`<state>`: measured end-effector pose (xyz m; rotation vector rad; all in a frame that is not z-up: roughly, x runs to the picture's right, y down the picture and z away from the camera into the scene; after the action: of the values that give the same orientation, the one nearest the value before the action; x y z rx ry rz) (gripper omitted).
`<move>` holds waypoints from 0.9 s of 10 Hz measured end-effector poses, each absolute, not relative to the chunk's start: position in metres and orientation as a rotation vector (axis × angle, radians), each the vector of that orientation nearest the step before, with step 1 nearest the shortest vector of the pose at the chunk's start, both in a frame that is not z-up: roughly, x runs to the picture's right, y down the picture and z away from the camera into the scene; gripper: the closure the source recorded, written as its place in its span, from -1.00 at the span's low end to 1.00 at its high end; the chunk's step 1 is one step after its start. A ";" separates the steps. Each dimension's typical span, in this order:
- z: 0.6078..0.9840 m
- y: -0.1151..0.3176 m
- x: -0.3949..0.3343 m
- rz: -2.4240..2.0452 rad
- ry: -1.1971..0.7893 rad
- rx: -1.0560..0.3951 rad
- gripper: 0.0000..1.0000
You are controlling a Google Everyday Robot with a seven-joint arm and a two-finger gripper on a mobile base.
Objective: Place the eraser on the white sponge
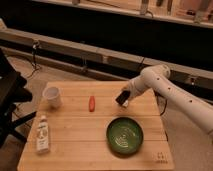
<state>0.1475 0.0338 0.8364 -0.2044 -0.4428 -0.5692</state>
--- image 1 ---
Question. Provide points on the white plastic cup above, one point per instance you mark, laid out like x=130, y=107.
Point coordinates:
x=52, y=96

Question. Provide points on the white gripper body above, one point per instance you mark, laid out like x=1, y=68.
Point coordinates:
x=133, y=92

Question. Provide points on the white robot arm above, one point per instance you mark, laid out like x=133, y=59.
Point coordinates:
x=157, y=78

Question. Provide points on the black chair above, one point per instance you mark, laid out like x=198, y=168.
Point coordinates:
x=11, y=91

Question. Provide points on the white bottle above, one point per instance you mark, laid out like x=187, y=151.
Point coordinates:
x=42, y=136

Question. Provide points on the orange carrot toy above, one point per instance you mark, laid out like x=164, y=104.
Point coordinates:
x=92, y=104

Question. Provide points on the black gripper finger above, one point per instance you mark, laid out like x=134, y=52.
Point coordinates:
x=123, y=97

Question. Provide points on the green bowl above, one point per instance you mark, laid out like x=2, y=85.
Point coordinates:
x=124, y=136

